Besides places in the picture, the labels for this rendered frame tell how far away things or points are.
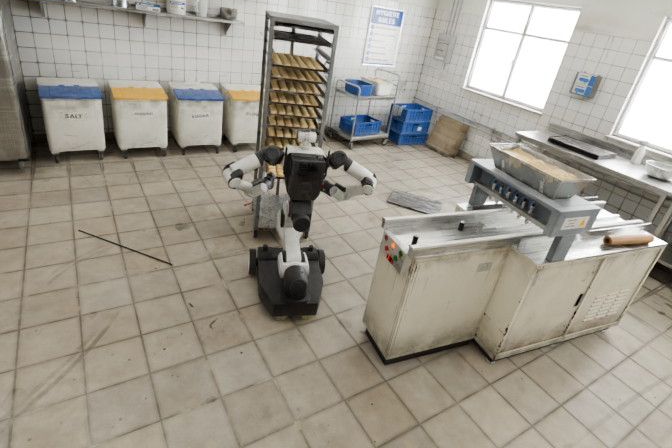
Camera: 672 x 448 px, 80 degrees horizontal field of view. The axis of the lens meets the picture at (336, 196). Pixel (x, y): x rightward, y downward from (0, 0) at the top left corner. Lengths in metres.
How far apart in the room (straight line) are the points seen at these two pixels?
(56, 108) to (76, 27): 1.00
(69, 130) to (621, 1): 6.14
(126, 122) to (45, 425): 3.27
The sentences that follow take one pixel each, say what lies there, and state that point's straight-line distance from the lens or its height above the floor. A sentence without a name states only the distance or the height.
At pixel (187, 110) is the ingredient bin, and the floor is 0.57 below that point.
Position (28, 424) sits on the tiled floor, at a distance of 2.59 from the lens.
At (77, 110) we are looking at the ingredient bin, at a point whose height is 0.57.
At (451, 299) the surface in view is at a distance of 2.57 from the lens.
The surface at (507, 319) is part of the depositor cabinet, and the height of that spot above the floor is 0.41.
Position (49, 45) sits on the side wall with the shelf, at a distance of 5.48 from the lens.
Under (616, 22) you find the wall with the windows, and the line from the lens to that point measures 5.88.
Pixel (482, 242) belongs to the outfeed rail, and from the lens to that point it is 2.44.
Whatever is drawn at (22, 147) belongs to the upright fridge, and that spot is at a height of 0.29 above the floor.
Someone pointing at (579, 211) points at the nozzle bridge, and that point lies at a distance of 2.52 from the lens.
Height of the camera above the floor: 1.98
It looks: 26 degrees down
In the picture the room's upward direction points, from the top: 10 degrees clockwise
